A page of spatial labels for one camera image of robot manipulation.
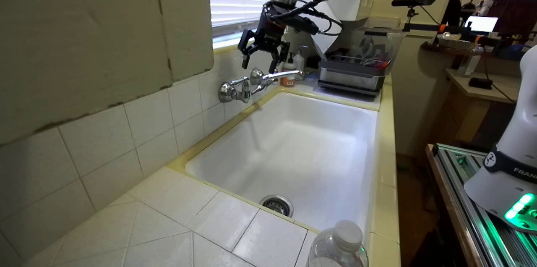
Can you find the orange soap dispenser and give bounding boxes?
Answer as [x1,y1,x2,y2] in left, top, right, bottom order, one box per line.
[281,55,297,87]

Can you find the person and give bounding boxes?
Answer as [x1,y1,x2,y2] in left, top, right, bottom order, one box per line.
[440,0,469,28]

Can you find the door with arched window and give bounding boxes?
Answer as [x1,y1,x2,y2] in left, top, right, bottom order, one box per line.
[490,0,537,31]

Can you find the large cardboard sheet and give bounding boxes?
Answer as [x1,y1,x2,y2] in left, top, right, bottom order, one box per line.
[0,0,173,147]

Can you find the clear plastic bottle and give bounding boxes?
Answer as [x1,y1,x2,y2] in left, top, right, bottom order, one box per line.
[308,220,370,267]

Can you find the small black box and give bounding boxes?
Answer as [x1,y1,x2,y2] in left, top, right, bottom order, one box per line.
[468,77,494,90]

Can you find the white sink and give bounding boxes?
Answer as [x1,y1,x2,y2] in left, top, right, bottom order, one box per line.
[184,91,379,235]

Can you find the dish rack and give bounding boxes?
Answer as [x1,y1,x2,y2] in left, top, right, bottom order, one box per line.
[317,27,408,98]

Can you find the white soap dispenser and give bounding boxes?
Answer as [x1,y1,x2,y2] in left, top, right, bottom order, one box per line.
[293,46,306,73]

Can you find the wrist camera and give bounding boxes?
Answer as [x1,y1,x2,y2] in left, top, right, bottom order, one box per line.
[269,14,320,35]

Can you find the wooden table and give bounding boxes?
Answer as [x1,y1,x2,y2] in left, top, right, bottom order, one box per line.
[444,67,522,143]

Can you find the laptop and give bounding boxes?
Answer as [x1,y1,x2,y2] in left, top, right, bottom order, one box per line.
[464,16,500,34]

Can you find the narrow cardboard sheet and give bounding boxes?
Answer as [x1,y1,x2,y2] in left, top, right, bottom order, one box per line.
[154,0,215,83]

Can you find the chrome faucet handle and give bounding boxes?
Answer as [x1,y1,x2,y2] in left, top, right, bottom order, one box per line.
[240,77,253,104]
[250,68,266,87]

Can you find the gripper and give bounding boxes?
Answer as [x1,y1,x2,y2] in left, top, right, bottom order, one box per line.
[237,3,291,75]

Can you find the chrome wall faucet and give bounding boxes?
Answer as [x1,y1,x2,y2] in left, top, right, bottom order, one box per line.
[218,68,306,104]

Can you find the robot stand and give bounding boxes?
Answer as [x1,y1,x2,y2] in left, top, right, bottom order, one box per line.
[425,143,537,267]

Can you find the camera on mount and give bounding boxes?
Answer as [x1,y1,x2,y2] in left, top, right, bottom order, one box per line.
[391,0,446,33]

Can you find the bowl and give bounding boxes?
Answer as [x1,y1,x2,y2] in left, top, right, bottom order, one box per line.
[436,32,475,52]

